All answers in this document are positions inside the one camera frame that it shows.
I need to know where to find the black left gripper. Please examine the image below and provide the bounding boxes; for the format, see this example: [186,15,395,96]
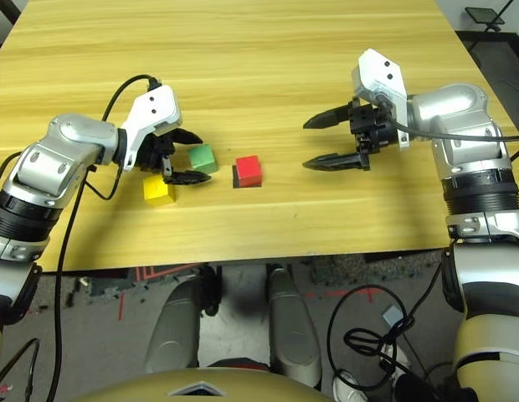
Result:
[136,127,213,187]

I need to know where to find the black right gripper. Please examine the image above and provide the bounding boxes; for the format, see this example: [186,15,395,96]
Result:
[301,98,401,172]

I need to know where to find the green wooden block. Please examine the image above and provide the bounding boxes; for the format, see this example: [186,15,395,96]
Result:
[188,143,219,175]

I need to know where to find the yellow wooden block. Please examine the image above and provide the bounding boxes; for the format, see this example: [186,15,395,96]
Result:
[142,174,177,207]

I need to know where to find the red wooden block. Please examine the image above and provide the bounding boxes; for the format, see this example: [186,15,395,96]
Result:
[234,155,264,188]

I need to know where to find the black square marker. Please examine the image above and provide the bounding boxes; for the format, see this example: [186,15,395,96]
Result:
[231,163,265,189]

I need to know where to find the black mat with red lines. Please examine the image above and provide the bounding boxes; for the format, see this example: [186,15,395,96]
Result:
[133,263,202,286]

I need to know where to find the speckled grey foam mat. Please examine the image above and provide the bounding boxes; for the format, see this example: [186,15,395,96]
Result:
[309,253,447,290]

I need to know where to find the dark grey foam piece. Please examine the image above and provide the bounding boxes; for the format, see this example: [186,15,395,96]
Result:
[75,271,137,301]

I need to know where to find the grey left robot leg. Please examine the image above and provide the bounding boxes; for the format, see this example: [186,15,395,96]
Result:
[144,265,223,374]

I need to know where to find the grey robot leg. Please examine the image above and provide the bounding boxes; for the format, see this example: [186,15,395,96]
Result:
[265,263,324,389]
[144,265,223,374]

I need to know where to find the small grey blue box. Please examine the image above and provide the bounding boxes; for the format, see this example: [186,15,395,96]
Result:
[382,304,405,327]

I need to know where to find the black floor mat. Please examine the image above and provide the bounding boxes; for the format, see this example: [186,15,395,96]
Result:
[454,29,519,131]

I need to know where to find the grey right robot leg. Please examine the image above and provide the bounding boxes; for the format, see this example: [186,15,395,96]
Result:
[265,263,324,389]

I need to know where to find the black tripod with plate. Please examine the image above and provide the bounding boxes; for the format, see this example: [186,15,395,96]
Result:
[464,0,518,34]

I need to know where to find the black metal bar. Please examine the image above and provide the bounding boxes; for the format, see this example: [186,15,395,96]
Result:
[0,0,25,26]

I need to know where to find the white sneaker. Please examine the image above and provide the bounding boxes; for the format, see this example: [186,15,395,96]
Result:
[378,343,411,372]
[332,370,367,402]

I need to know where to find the gold robot torso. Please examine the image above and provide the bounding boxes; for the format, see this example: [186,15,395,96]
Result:
[75,367,331,402]

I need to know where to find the dark bystander leg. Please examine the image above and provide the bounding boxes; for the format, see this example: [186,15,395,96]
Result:
[393,374,439,402]

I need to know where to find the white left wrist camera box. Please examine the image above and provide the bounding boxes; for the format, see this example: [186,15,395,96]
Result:
[119,83,183,173]

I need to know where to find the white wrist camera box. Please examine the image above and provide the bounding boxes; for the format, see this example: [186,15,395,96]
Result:
[119,83,183,173]
[351,48,410,151]

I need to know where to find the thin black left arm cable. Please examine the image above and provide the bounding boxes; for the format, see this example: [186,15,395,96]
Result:
[84,163,123,201]

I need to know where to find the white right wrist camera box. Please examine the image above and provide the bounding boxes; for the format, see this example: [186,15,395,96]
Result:
[351,48,410,151]

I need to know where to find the black right camera cable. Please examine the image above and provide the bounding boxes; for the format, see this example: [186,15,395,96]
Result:
[378,94,519,143]

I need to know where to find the tangled black floor cable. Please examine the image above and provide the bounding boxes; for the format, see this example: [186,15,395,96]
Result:
[326,250,453,402]

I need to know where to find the thin black floor cable loop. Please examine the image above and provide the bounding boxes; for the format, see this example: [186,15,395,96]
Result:
[0,337,41,402]

